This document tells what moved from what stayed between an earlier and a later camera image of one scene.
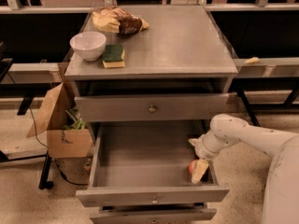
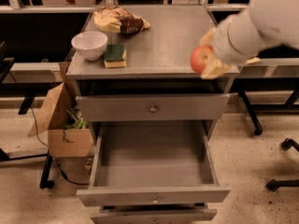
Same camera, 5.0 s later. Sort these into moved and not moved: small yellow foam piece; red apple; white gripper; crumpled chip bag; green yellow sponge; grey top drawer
Moved: red apple; white gripper
Not moved: small yellow foam piece; green yellow sponge; crumpled chip bag; grey top drawer
